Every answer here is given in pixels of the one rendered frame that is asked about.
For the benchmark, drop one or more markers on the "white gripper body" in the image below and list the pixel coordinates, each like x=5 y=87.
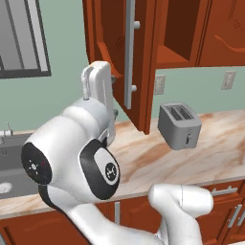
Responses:
x=100 y=79

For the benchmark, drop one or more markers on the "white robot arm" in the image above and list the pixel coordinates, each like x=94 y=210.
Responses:
x=68 y=143

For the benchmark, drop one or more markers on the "red-brown base cabinet door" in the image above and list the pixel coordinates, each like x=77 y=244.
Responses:
x=137 y=215
x=237 y=233
x=32 y=228
x=220 y=223

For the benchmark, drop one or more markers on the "grey sink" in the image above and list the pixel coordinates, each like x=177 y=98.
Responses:
x=12 y=169

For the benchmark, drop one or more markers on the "red-brown arched cabinet door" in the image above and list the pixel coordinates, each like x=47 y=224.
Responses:
x=223 y=32

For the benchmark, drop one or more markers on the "grey toaster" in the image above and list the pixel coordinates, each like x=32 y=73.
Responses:
x=178 y=126

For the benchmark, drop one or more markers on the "grey framed window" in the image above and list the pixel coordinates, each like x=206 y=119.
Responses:
x=22 y=35

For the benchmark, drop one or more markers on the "silver tap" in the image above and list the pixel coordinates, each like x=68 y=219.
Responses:
x=6 y=130

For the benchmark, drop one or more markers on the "red-brown drawer front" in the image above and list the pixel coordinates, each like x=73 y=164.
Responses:
x=234 y=185

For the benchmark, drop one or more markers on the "red-brown wall cabinet door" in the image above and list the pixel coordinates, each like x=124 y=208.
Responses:
x=143 y=63

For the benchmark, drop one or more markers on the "white wall outlet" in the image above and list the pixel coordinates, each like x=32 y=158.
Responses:
x=228 y=80
x=160 y=84

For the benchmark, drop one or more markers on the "red-brown wall cabinet body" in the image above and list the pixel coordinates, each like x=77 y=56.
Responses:
x=173 y=32

